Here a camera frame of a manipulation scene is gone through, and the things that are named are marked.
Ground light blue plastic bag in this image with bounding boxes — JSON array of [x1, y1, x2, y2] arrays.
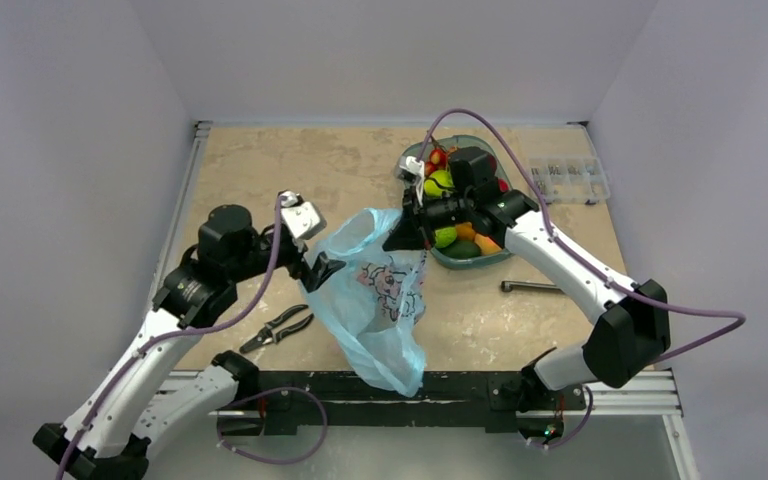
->
[[304, 208, 426, 397]]

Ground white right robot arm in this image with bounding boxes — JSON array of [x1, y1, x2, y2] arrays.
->
[[383, 147, 671, 407]]

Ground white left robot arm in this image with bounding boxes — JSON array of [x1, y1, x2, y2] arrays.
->
[[33, 192, 340, 479]]

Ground light green bumpy fake fruit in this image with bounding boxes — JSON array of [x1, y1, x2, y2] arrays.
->
[[433, 226, 457, 249]]

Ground green fake pear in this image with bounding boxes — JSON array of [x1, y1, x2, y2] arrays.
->
[[423, 170, 456, 198]]

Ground orange fake mandarin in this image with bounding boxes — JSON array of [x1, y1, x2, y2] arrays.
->
[[455, 222, 477, 242]]

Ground dark green fake avocado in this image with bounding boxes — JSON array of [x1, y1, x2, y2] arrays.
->
[[440, 239, 482, 260]]

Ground fake peach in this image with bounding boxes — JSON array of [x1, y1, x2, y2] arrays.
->
[[474, 234, 502, 256]]

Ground teal plastic fruit basket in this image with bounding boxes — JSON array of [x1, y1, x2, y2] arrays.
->
[[395, 134, 511, 270]]

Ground clear plastic screw box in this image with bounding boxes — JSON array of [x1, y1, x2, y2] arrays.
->
[[528, 155, 611, 205]]

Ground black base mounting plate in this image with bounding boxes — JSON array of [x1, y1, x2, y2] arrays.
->
[[216, 371, 587, 440]]

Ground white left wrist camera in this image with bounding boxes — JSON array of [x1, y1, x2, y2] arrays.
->
[[278, 190, 327, 241]]

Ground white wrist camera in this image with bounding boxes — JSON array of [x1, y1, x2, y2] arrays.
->
[[396, 155, 425, 204], [278, 190, 327, 241]]

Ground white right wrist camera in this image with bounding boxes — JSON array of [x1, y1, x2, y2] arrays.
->
[[396, 155, 425, 204]]

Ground black handled pliers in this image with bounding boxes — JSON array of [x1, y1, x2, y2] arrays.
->
[[238, 304, 314, 354]]

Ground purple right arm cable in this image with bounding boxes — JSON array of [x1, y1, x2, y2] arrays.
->
[[417, 108, 748, 452]]

